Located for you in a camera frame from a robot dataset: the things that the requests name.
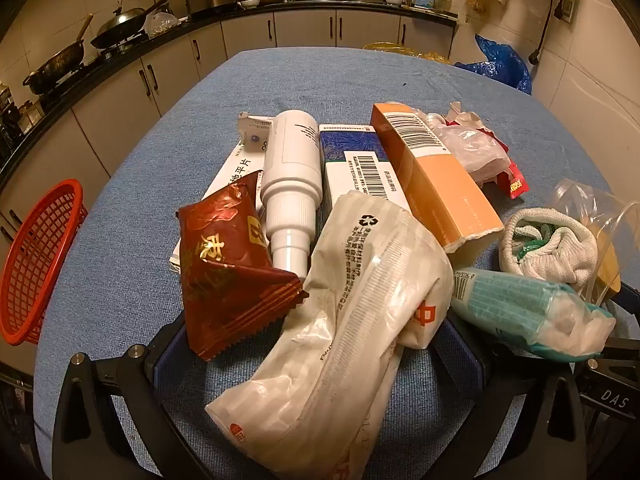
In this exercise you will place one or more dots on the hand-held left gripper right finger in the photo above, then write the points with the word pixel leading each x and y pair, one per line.
pixel 465 355

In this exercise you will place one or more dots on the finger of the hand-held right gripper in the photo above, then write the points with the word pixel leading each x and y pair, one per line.
pixel 625 305

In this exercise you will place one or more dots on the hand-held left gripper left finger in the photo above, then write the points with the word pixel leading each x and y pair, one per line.
pixel 170 360

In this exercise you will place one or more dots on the teal tissue packet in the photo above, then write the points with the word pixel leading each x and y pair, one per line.
pixel 500 305

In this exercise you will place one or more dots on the white knit cloth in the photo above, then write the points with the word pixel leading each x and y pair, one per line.
pixel 565 255

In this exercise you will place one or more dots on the dark red snack wrapper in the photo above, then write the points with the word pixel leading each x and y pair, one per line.
pixel 225 280

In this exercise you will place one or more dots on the clear plastic bag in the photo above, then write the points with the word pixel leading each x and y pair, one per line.
pixel 590 200

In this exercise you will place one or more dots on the white printed plastic wrapper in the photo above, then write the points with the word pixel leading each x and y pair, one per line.
pixel 350 310

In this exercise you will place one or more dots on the orange cardboard box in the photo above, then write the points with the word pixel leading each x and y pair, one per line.
pixel 440 195

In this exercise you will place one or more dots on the torn red cigarette pack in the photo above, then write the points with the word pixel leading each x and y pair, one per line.
pixel 515 185

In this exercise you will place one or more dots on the red plastic mesh basket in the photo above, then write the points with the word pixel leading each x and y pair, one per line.
pixel 40 260

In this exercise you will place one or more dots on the clear plastic wrap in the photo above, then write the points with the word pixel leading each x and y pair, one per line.
pixel 470 150

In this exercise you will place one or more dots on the blue and white medicine box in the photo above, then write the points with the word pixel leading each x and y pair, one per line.
pixel 350 160

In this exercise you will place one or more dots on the white spray bottle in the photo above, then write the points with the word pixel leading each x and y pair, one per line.
pixel 290 160

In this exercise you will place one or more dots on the grey kitchen base cabinets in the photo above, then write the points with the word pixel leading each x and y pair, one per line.
pixel 125 105

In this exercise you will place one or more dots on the blue plastic bag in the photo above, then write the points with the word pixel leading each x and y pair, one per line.
pixel 505 65

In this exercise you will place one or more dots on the row of condiment bottles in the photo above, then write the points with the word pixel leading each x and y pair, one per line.
pixel 15 120

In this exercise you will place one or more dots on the blue tablecloth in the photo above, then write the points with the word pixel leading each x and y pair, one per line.
pixel 325 85

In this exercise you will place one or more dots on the yellow plastic bag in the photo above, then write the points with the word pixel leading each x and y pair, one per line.
pixel 400 49

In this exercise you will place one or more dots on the dark frying wok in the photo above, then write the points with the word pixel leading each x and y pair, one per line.
pixel 60 60

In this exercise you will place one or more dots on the clear bag on countertop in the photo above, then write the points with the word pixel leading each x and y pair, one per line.
pixel 162 24

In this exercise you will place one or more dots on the wok with steel lid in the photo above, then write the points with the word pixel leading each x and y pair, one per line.
pixel 125 25

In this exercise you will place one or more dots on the small white bowl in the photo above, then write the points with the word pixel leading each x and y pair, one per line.
pixel 252 2

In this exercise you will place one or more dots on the black kitchen countertop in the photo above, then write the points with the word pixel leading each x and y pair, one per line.
pixel 300 4

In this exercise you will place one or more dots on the wall outlet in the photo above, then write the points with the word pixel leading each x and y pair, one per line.
pixel 567 7

